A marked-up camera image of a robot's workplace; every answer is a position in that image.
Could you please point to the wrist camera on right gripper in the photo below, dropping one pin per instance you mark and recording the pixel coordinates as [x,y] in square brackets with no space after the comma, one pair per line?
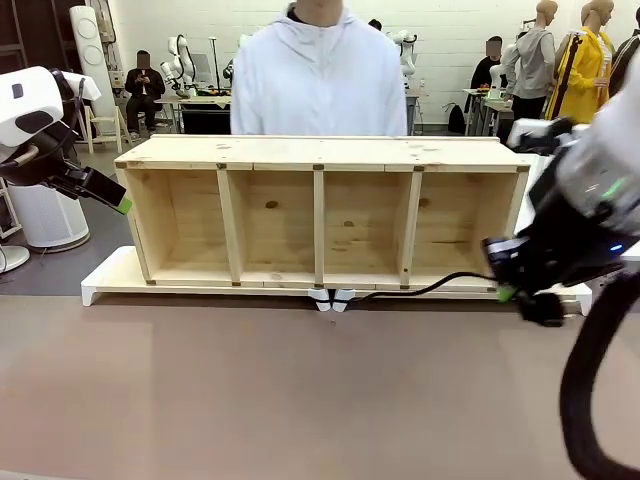
[505,255]

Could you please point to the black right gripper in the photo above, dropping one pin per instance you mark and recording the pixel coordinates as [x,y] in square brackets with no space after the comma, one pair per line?
[555,235]

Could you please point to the wooden folding chair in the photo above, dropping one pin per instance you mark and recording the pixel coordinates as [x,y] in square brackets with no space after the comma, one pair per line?
[102,127]

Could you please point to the person in white hoodie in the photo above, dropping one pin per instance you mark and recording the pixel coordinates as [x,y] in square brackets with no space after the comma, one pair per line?
[317,80]

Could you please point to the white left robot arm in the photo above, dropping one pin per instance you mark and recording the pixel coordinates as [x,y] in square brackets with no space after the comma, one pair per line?
[30,100]

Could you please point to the seated person in dark jacket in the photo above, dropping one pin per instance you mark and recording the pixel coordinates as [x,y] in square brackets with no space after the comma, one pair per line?
[487,70]

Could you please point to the light wooden four-compartment shelf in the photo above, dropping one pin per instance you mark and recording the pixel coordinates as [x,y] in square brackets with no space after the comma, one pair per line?
[320,150]

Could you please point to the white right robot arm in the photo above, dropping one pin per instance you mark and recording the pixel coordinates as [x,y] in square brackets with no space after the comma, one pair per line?
[612,140]

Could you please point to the white platform riser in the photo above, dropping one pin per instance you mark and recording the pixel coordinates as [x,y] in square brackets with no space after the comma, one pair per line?
[107,272]
[575,297]

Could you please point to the black power plug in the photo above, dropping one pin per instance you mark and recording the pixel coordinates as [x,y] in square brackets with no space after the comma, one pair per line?
[542,309]

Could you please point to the white fan base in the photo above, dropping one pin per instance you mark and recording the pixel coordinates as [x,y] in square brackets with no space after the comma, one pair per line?
[12,257]

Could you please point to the background work table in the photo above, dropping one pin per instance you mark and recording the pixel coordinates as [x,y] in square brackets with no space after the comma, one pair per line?
[200,107]
[487,107]

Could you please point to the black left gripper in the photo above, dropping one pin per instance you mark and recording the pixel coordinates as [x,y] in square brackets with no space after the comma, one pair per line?
[45,160]

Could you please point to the seated person in black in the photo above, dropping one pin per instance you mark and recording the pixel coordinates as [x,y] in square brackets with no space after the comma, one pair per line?
[144,85]

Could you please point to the white standing air conditioner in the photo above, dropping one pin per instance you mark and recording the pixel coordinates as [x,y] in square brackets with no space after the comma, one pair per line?
[92,55]

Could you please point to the white cylindrical air purifier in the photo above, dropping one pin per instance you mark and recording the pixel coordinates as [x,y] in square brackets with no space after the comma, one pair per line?
[50,220]

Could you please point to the mannequin in dark striped jacket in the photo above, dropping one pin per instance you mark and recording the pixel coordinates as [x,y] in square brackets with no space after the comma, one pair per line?
[627,60]

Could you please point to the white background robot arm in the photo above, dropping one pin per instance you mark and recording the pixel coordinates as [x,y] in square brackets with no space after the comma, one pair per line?
[406,50]
[177,62]

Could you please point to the mannequin in yellow coat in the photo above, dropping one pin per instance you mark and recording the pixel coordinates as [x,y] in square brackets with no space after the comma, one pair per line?
[582,70]

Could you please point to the mannequin in grey hoodie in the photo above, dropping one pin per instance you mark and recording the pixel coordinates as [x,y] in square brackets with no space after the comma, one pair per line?
[532,60]

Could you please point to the black backpack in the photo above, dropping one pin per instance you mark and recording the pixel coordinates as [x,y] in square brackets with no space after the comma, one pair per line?
[456,119]

